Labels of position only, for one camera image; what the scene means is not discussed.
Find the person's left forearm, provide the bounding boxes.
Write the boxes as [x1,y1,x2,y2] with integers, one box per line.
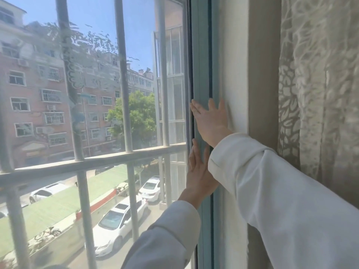
[121,200,201,269]

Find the grey metal security bars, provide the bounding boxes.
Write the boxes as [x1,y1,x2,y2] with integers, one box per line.
[0,0,189,269]

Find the parked bicycle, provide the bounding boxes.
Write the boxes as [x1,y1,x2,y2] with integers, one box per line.
[34,226,62,242]

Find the green leafy tree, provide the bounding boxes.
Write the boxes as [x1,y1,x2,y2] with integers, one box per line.
[107,91,158,151]

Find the green awning roof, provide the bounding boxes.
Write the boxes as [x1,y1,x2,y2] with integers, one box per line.
[0,163,138,256]

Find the red brick apartment building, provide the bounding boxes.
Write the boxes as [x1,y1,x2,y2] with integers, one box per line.
[0,0,155,168]

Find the person's right forearm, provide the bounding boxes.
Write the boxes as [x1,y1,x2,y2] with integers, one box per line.
[208,133,359,269]

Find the blue framed sliding window sash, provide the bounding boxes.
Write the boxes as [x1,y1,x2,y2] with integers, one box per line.
[0,0,222,269]

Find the person's right hand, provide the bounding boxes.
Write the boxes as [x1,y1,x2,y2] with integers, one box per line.
[190,98,233,148]

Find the grey balcony cage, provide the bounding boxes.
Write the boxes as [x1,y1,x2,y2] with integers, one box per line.
[153,24,188,200]

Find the white sedan car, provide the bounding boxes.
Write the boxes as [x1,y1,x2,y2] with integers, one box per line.
[139,175,166,204]

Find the white car with dark windows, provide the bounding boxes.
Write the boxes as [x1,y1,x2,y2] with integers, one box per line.
[29,182,69,204]

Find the beige lace curtain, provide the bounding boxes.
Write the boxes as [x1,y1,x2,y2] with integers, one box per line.
[277,0,359,209]

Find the large white car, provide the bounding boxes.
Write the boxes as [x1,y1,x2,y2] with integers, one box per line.
[85,194,149,258]

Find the person's left hand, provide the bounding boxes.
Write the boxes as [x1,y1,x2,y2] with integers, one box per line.
[178,138,219,210]

